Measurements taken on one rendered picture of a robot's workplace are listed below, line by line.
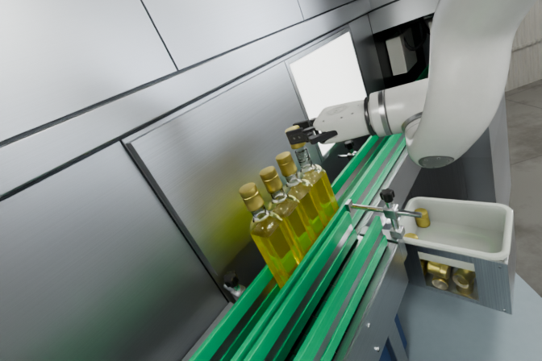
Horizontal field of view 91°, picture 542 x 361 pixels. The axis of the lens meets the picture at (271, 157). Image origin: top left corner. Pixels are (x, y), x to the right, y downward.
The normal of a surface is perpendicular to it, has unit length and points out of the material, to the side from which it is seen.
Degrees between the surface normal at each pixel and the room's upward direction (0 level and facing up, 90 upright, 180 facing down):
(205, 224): 90
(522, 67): 90
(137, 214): 90
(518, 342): 0
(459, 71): 74
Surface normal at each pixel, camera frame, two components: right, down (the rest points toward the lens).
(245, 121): 0.70, -0.01
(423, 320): -0.38, -0.85
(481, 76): -0.16, 0.26
